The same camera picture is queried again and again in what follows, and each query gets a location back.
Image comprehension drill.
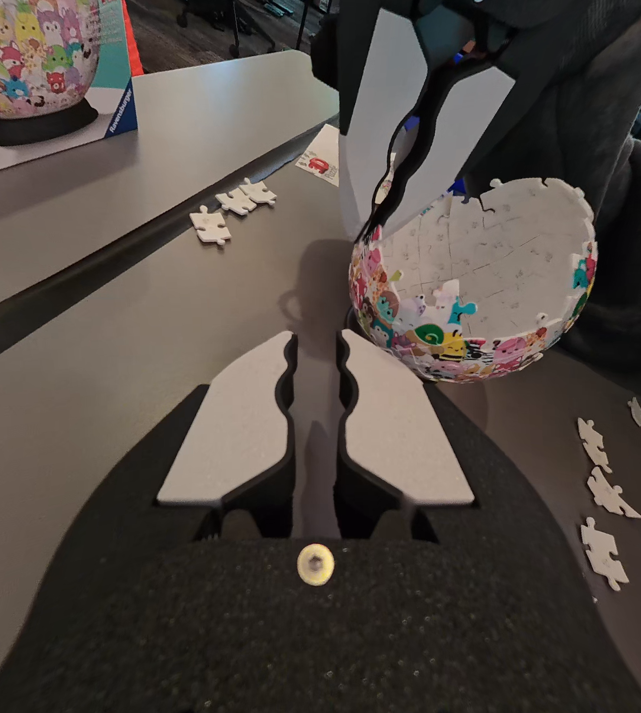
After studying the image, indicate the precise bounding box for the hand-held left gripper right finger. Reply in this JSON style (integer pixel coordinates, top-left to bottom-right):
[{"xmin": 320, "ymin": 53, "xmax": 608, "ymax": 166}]
[{"xmin": 335, "ymin": 329, "xmax": 477, "ymax": 538}]

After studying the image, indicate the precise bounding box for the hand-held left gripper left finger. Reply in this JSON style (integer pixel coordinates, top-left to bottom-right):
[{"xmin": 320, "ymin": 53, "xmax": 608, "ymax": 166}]
[{"xmin": 157, "ymin": 331, "xmax": 299, "ymax": 538}]

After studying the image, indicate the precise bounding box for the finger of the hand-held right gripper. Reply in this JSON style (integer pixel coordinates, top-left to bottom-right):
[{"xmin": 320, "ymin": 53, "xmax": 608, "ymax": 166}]
[
  {"xmin": 337, "ymin": 9, "xmax": 430, "ymax": 242},
  {"xmin": 379, "ymin": 62, "xmax": 518, "ymax": 237}
]

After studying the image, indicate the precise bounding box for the colourful puzzle ball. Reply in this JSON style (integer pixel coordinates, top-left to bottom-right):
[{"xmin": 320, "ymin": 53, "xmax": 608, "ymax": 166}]
[{"xmin": 349, "ymin": 176, "xmax": 600, "ymax": 386}]

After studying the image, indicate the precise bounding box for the puzzle instruction leaflet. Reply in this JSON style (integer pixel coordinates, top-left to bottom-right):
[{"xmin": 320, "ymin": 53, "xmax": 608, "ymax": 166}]
[{"xmin": 295, "ymin": 123, "xmax": 343, "ymax": 186}]

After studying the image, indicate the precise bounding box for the teal puzzle box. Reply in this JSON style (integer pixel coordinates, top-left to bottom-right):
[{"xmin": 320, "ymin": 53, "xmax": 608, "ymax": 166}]
[{"xmin": 0, "ymin": 0, "xmax": 140, "ymax": 181}]

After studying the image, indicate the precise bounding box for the orange plastic object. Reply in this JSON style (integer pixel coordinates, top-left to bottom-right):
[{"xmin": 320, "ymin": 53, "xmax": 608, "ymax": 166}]
[{"xmin": 120, "ymin": 0, "xmax": 146, "ymax": 79}]

